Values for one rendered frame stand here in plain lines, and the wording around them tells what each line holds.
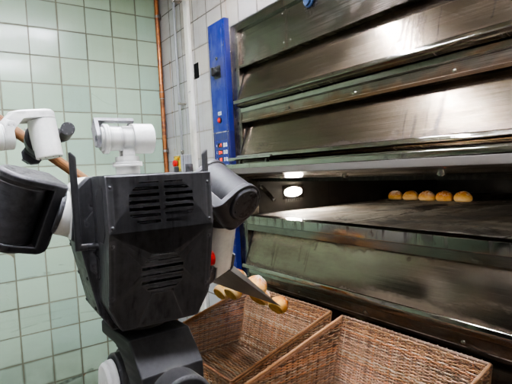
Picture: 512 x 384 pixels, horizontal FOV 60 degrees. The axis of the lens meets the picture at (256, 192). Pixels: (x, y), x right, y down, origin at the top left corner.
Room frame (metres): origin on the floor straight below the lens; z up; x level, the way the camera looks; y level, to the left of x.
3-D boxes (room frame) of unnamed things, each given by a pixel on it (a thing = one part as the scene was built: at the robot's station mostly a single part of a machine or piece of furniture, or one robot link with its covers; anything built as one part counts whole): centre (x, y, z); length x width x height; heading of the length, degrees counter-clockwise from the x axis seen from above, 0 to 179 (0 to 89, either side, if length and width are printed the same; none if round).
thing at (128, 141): (0.97, 0.27, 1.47); 0.10 x 0.07 x 0.09; 122
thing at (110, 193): (0.92, 0.25, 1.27); 0.34 x 0.30 x 0.36; 122
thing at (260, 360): (1.73, 0.08, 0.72); 0.56 x 0.49 x 0.28; 36
